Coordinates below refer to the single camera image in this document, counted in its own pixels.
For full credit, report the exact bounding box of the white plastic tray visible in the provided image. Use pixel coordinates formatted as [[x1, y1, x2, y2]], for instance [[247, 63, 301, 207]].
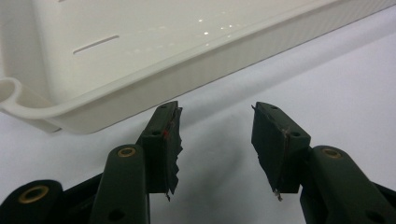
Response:
[[0, 0, 396, 135]]

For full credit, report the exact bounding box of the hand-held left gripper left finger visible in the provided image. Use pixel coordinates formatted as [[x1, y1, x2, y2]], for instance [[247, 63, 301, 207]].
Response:
[[88, 100, 184, 224]]

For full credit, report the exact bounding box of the white table mat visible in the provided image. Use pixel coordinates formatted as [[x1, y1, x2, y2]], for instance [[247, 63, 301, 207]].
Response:
[[0, 6, 396, 224]]

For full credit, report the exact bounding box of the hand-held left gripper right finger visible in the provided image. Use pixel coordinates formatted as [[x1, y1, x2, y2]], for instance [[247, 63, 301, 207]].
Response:
[[251, 101, 396, 224]]

